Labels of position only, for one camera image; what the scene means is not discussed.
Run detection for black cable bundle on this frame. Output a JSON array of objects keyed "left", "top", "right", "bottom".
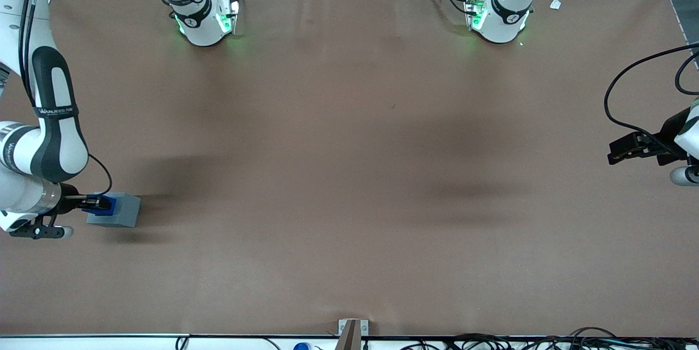
[{"left": 401, "top": 327, "right": 699, "bottom": 350}]

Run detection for brown table cover sheet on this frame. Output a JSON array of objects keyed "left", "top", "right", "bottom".
[{"left": 0, "top": 0, "right": 699, "bottom": 337}]

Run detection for blue plastic block part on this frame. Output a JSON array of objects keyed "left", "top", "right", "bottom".
[{"left": 88, "top": 195, "right": 117, "bottom": 216}]

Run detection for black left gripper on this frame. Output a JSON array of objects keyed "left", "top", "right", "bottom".
[{"left": 607, "top": 108, "right": 694, "bottom": 167}]

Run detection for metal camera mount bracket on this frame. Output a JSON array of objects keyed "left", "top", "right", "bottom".
[{"left": 334, "top": 318, "right": 370, "bottom": 350}]

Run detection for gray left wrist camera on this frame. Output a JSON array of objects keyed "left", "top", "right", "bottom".
[{"left": 670, "top": 165, "right": 699, "bottom": 187}]

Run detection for gray square base with hole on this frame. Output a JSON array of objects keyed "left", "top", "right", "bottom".
[{"left": 86, "top": 192, "right": 141, "bottom": 229}]

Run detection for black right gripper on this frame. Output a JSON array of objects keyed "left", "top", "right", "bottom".
[{"left": 58, "top": 184, "right": 114, "bottom": 215}]

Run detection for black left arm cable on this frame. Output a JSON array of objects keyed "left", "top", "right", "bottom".
[{"left": 603, "top": 43, "right": 699, "bottom": 146}]

